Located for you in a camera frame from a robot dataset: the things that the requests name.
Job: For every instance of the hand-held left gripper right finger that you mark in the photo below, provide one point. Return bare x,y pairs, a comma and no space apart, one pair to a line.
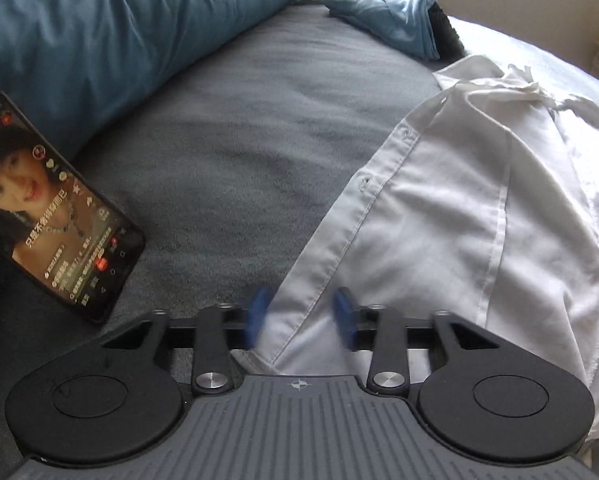
344,317

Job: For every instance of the blue pillow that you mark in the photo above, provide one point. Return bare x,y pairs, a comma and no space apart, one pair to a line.
104,35

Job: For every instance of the light blue garment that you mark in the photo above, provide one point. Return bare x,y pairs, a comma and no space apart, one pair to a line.
394,15

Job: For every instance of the black smartphone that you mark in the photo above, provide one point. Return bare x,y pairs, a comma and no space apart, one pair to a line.
44,200

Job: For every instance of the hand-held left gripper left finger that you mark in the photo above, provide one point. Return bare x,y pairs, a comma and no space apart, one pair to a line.
259,317

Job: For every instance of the white button shirt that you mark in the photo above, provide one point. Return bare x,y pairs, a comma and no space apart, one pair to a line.
429,235

